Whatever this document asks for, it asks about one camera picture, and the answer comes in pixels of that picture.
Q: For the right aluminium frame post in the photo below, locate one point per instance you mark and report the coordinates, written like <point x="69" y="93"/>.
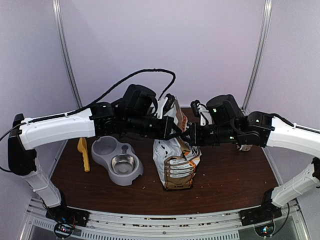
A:
<point x="263" y="35"/>

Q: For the grey double pet feeder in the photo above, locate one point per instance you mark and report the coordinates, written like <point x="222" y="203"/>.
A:
<point x="107" y="147"/>

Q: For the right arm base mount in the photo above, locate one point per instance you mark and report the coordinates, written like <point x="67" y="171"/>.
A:
<point x="260" y="214"/>

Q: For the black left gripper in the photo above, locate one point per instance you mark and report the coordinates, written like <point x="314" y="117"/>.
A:
<point x="169" y="122"/>

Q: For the aluminium frame post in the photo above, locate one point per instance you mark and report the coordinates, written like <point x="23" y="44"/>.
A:
<point x="56" y="5"/>
<point x="263" y="35"/>

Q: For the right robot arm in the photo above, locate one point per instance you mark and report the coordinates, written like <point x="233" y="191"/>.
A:
<point x="222" y="121"/>

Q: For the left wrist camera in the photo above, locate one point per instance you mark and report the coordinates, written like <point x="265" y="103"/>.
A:
<point x="164" y="104"/>

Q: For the left aluminium frame post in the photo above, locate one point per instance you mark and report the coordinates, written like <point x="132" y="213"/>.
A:
<point x="56" y="5"/>

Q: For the steel bowl in feeder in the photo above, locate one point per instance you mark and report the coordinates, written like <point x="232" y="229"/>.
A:
<point x="123" y="164"/>

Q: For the yellow plastic scoop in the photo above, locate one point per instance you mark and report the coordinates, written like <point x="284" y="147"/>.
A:
<point x="83" y="149"/>

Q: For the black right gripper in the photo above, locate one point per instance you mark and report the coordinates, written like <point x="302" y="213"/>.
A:
<point x="196" y="140"/>

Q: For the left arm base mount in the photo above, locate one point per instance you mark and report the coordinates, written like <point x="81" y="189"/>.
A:
<point x="66" y="215"/>

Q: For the patterned mug yellow inside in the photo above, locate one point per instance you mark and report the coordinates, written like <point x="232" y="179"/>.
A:
<point x="244" y="147"/>

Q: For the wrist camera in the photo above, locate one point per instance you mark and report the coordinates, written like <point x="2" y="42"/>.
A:
<point x="164" y="104"/>
<point x="200" y="111"/>

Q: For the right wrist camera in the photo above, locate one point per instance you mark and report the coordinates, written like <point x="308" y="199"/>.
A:
<point x="200" y="111"/>

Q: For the front aluminium rail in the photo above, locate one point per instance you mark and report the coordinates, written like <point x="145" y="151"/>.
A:
<point x="223" y="225"/>

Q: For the dog food bag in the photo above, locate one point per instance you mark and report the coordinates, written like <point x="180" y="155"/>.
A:
<point x="176" y="161"/>

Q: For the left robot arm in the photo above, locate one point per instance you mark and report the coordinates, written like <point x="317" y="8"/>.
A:
<point x="138" y="112"/>

